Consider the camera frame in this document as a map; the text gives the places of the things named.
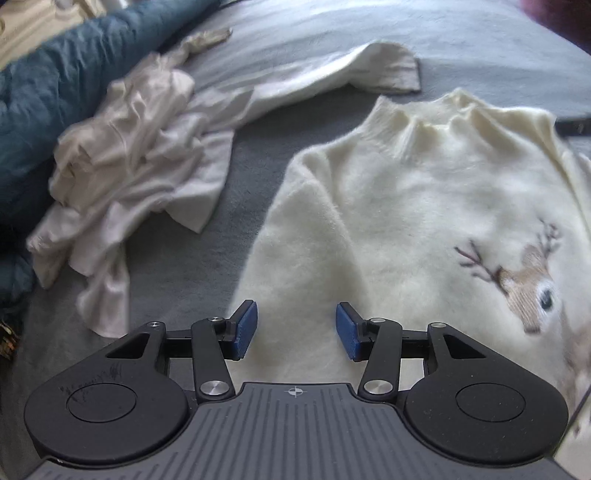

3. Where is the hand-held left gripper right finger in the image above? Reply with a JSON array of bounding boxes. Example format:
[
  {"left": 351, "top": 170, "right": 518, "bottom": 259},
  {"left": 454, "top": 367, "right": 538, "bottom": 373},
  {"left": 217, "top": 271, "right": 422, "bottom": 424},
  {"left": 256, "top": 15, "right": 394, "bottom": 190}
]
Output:
[{"left": 335, "top": 302, "right": 490, "bottom": 402}]

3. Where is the beige satin garment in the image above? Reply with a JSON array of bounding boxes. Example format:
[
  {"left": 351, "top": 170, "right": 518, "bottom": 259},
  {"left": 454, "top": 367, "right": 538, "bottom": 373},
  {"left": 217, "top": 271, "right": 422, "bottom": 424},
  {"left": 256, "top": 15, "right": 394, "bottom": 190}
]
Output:
[{"left": 48, "top": 27, "right": 234, "bottom": 217}]

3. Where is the black flat object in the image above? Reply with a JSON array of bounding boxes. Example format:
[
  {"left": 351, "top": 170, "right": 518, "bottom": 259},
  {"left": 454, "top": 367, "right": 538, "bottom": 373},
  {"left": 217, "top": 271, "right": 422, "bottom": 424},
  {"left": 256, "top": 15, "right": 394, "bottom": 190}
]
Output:
[{"left": 555, "top": 117, "right": 589, "bottom": 138}]

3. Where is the cream deer print sweater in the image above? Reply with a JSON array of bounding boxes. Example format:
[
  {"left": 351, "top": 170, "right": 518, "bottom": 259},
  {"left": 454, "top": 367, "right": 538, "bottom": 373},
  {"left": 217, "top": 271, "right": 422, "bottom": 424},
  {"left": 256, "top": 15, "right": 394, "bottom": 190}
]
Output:
[{"left": 228, "top": 88, "right": 591, "bottom": 439}]

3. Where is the dark maroon curtain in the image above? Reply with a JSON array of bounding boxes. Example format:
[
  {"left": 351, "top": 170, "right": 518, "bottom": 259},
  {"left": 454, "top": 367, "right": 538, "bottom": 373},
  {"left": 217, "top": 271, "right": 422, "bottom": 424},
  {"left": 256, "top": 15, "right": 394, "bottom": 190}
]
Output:
[{"left": 526, "top": 0, "right": 585, "bottom": 44}]

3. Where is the white ribbed cuff sweater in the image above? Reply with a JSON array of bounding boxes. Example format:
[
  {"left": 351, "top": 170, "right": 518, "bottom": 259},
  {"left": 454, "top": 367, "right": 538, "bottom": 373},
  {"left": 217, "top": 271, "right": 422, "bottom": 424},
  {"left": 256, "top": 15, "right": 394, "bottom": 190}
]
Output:
[{"left": 27, "top": 41, "right": 422, "bottom": 340}]

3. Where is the cream carved headboard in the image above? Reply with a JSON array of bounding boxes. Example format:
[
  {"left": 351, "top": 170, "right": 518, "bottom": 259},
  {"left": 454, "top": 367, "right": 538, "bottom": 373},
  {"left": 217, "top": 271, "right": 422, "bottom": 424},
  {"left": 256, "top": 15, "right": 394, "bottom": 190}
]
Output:
[{"left": 0, "top": 0, "right": 109, "bottom": 70}]

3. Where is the grey bed blanket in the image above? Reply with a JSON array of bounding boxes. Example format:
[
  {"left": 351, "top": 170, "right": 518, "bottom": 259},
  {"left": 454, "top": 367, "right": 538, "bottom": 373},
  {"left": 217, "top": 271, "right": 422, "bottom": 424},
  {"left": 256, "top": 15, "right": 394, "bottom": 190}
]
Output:
[{"left": 9, "top": 0, "right": 591, "bottom": 462}]

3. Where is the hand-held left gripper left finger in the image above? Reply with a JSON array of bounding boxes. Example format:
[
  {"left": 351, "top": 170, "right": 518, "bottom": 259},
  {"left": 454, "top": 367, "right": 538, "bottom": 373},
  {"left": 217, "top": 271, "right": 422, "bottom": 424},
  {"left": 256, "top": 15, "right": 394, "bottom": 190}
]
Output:
[{"left": 105, "top": 300, "right": 258, "bottom": 402}]

